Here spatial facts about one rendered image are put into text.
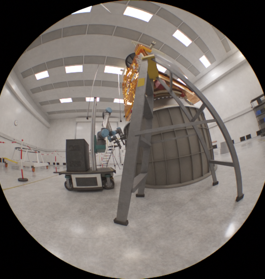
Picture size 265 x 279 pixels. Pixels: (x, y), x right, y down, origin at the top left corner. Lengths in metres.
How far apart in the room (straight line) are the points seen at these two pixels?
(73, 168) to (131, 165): 1.12
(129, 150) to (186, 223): 0.62
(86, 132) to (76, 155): 8.16
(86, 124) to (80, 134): 1.38
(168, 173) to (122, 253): 1.08
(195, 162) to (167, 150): 0.48
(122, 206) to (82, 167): 0.99
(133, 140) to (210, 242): 0.73
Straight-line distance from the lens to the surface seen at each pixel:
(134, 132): 0.49
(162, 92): 1.89
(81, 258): 0.58
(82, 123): 10.00
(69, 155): 1.48
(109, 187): 1.46
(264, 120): 6.32
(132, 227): 0.68
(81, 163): 1.42
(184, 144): 1.29
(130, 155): 0.49
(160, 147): 1.25
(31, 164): 4.42
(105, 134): 1.27
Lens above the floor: 0.49
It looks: 12 degrees up
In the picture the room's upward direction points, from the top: 6 degrees counter-clockwise
